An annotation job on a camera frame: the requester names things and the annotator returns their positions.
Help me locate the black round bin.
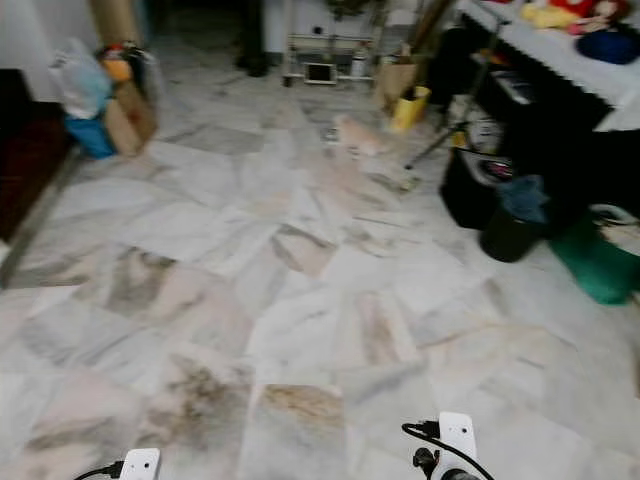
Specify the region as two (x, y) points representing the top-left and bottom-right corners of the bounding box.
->
(478, 205), (541, 264)

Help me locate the green bag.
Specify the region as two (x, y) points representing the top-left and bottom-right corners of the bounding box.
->
(548, 212), (640, 306)

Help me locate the black square box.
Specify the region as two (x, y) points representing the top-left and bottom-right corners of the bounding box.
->
(438, 145), (511, 231)

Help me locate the blue cloth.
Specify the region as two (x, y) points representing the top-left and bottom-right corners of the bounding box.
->
(498, 175), (551, 226)

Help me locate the black tripod stand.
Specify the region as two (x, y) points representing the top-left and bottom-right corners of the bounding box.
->
(405, 20), (511, 171)

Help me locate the yellow container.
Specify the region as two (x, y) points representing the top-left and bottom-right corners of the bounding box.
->
(392, 85), (431, 133)

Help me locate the black storage shelf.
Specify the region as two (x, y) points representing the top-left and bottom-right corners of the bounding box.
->
(425, 28), (640, 236)

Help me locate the dark wooden cabinet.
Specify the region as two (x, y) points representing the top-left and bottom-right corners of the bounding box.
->
(0, 68), (76, 246)

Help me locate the brown paper bag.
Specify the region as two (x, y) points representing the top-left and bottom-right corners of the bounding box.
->
(373, 55), (421, 111)

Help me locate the blue bin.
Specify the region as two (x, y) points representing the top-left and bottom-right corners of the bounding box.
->
(63, 113), (118, 161)

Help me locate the white table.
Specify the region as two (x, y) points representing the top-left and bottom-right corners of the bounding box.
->
(455, 0), (640, 131)

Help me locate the brown cardboard box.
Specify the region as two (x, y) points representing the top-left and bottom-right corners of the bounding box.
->
(105, 80), (159, 158)

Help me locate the blue round cushion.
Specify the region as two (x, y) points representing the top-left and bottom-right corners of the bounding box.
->
(577, 28), (640, 66)

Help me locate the yellow red plush toy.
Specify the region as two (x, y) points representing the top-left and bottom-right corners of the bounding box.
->
(520, 0), (623, 36)

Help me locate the orange bottle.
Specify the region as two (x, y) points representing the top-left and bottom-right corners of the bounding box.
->
(102, 45), (136, 86)

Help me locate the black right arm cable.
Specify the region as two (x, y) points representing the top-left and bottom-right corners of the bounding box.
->
(402, 422), (491, 480)

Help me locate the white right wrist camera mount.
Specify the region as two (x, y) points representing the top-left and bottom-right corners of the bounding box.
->
(438, 412), (478, 480)

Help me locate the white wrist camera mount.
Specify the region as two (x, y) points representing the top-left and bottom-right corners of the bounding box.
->
(120, 448), (161, 480)
(438, 412), (478, 480)

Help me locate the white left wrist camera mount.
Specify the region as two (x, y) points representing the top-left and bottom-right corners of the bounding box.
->
(120, 448), (161, 480)

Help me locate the metal wire rack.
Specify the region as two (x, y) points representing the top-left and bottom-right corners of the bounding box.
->
(280, 0), (371, 89)

